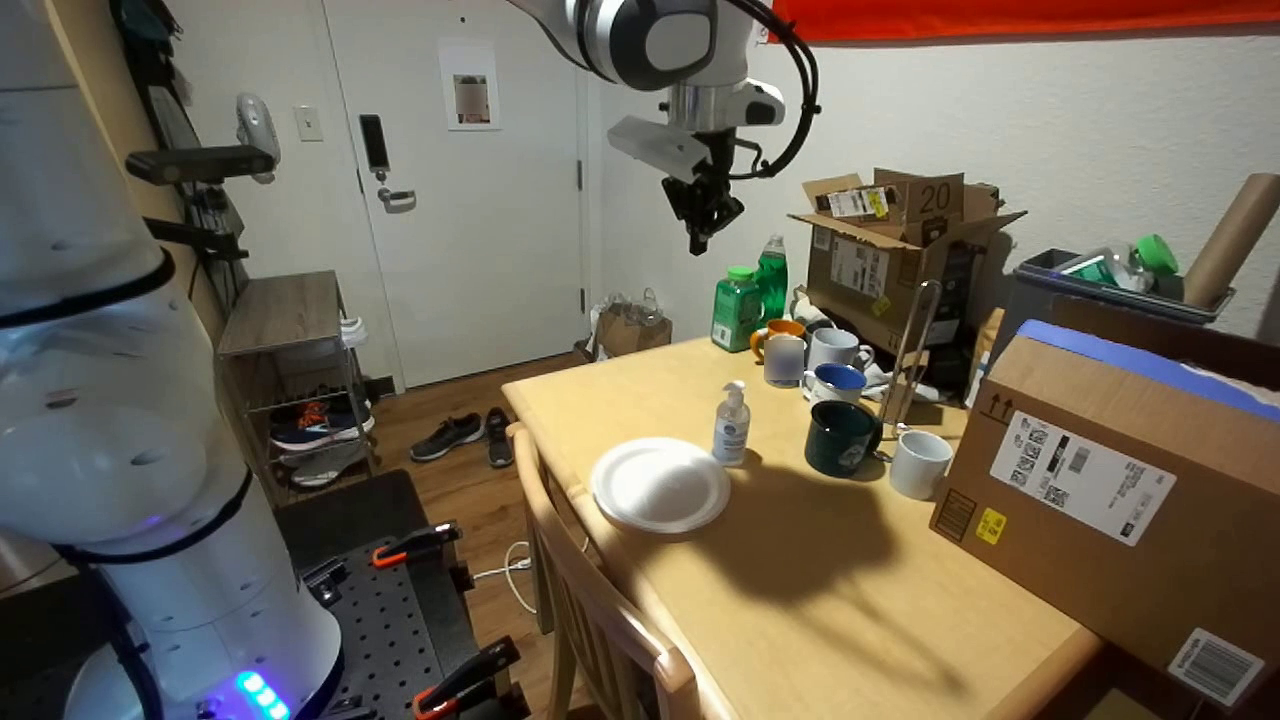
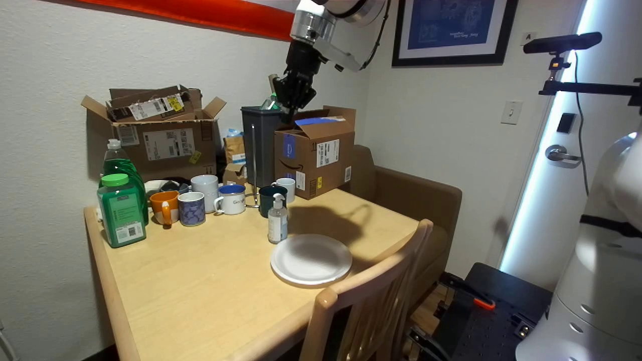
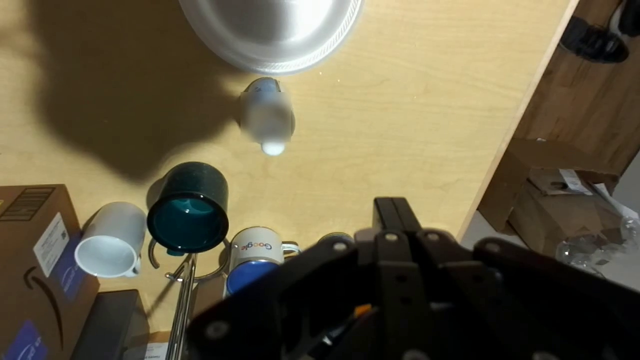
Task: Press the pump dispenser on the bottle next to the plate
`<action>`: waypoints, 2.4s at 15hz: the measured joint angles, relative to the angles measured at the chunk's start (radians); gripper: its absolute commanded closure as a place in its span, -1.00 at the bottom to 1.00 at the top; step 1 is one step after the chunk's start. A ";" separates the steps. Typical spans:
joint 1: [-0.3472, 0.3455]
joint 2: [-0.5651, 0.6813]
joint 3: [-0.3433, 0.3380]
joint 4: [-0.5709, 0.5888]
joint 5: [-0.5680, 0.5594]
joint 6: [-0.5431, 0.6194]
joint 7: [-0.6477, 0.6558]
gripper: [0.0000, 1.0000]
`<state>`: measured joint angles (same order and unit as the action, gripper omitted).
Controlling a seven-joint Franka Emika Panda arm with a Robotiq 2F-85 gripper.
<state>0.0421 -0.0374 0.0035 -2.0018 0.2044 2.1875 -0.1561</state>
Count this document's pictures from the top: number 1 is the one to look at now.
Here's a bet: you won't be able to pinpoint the white round plate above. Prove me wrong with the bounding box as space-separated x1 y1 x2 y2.
588 434 736 538

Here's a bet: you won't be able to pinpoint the white sneaker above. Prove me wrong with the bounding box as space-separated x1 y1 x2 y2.
277 434 375 493

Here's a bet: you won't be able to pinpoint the small clear pump bottle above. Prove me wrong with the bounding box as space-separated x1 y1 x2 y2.
709 376 754 468

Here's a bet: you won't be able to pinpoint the black tripod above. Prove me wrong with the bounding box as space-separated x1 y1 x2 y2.
111 0 261 314

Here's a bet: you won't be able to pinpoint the blue patterned mug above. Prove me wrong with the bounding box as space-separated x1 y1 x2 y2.
760 330 813 392

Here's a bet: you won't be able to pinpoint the cardboard box with shipping label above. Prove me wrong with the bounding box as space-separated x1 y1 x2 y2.
928 314 1280 717

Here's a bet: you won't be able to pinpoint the brown cardboard tube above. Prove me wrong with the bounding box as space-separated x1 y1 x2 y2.
1178 168 1280 313

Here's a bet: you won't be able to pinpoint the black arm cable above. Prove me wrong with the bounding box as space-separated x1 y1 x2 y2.
724 0 825 184

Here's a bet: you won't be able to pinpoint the tall white mug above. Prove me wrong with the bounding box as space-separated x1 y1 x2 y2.
809 324 863 372

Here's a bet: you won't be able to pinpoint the white mug blue rim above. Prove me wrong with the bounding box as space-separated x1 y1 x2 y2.
797 359 871 408

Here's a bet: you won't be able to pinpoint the small white cup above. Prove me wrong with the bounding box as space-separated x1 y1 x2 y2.
886 422 956 505

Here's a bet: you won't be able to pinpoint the green plastic bottle trash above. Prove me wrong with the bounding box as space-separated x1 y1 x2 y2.
1127 233 1185 283

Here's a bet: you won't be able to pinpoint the white door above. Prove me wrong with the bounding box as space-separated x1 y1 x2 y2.
315 0 593 392

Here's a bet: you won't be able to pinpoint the green soda bottle white cap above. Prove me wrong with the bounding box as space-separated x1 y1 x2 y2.
754 237 791 324

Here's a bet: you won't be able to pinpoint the black trash bin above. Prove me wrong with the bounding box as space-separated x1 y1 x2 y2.
995 242 1222 366

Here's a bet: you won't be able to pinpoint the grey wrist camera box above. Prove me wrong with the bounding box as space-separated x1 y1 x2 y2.
606 115 713 179

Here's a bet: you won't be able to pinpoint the portrait photo sheet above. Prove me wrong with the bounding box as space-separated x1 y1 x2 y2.
435 34 499 133

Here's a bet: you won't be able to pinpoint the red wall banner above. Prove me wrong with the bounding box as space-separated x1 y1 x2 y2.
769 0 1280 48

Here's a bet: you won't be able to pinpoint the black clamp orange handle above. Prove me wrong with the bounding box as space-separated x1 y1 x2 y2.
367 521 464 575
413 634 523 720

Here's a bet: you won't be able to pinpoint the orange mug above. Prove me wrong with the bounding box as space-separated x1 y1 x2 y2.
748 314 813 364

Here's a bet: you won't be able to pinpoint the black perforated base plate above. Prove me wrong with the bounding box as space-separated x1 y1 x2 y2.
272 464 530 720

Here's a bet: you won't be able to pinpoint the light wooden chair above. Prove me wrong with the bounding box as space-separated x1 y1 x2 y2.
507 420 702 720

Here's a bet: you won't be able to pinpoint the wooden shoe rack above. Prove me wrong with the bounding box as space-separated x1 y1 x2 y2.
214 268 383 505

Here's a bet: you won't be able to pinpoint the black shoe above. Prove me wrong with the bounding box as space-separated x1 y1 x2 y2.
406 412 489 468
478 402 521 472

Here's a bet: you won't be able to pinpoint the dark sneaker orange accents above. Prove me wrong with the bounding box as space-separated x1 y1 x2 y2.
262 392 375 455

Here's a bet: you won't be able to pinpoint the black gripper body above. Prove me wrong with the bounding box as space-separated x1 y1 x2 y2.
659 129 751 225

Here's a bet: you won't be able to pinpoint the green square bottle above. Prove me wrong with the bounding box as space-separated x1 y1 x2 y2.
709 260 764 354

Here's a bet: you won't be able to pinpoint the large open cardboard box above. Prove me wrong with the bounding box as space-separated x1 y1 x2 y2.
788 194 1032 354

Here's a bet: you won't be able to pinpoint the white floor cable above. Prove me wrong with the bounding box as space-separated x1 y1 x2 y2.
471 534 542 616

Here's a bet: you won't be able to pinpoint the brown paper bag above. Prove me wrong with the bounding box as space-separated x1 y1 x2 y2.
593 287 676 359

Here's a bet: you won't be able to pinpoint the black door keypad lock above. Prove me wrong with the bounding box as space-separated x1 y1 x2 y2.
356 112 391 189

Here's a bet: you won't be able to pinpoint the dark green mug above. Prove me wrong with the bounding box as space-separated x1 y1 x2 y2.
798 394 886 481

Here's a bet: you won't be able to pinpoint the black stereo camera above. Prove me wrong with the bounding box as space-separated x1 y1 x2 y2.
125 93 284 189

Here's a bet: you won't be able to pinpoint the flattened cardboard with label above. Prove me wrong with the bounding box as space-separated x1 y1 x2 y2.
797 163 1007 233

